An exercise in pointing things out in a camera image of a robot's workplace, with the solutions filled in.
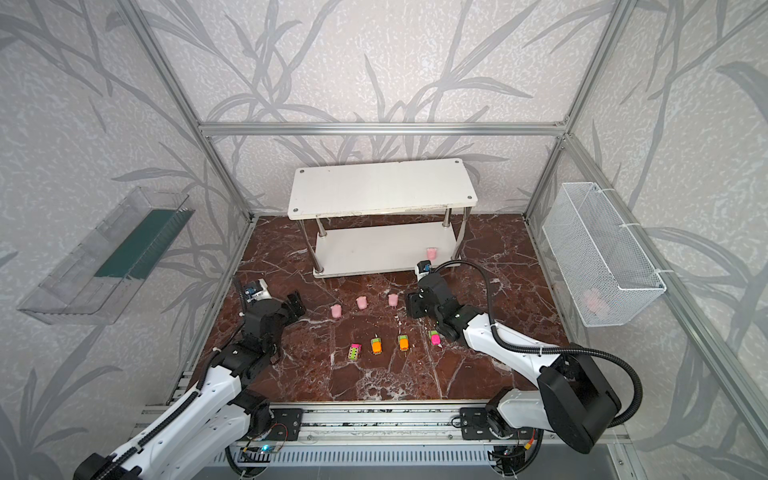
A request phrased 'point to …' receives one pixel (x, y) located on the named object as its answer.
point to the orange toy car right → (403, 342)
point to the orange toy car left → (376, 344)
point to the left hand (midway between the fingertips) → (292, 288)
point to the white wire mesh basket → (607, 279)
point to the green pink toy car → (354, 351)
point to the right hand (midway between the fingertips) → (414, 285)
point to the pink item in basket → (592, 299)
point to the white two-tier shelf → (382, 218)
